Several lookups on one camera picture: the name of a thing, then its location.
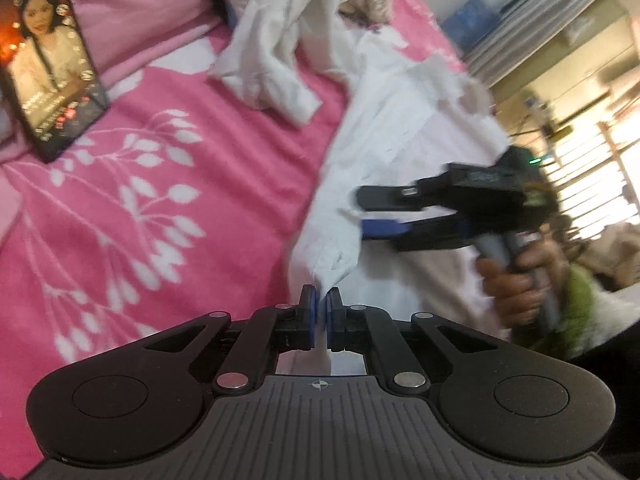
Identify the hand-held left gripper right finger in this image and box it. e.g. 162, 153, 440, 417
325, 287, 502, 395

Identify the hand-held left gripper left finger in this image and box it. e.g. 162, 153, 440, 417
142, 284, 319, 395

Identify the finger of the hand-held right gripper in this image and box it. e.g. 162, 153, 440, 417
356, 179, 447, 214
362, 217, 469, 252

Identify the white button shirt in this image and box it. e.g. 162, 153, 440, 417
207, 0, 508, 376

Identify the person's right hand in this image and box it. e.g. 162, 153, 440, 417
475, 239, 575, 332

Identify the balcony railing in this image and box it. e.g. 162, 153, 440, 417
545, 110, 640, 241

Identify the blue water bottle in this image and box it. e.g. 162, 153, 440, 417
444, 0, 493, 56

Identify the grey curtain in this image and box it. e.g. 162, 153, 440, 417
460, 0, 626, 86

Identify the pink floral bed blanket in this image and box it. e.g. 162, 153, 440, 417
0, 0, 471, 376

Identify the pale yellow cabinet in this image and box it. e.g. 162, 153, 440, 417
492, 0, 640, 126

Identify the pink grey floral quilt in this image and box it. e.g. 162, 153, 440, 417
0, 0, 223, 241

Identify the black smartphone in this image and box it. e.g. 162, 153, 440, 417
0, 0, 110, 163

